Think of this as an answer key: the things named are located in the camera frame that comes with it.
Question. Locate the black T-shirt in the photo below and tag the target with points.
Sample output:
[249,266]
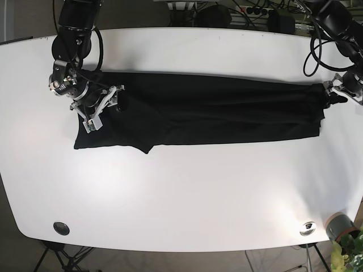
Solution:
[171,109]

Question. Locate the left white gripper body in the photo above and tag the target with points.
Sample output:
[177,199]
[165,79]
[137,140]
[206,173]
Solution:
[349,84]

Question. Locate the grey plant pot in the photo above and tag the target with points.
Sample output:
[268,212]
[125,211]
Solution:
[338,225]

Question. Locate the green potted plant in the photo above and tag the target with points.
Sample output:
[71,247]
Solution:
[347,253]

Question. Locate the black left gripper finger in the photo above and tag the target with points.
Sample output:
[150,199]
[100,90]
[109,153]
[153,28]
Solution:
[333,98]

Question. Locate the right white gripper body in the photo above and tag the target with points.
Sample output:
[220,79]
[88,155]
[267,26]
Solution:
[91,104]

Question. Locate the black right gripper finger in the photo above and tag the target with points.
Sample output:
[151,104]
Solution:
[122,102]

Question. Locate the silver table grommet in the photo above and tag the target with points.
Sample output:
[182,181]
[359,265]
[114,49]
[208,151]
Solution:
[307,228]

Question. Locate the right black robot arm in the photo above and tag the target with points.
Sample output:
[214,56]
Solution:
[71,46]

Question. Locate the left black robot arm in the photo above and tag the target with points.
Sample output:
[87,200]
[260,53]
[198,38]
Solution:
[333,23]

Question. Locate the black table grommet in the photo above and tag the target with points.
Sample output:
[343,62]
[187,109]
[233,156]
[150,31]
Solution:
[61,228]

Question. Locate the white power strip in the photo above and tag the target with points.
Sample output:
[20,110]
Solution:
[256,11]

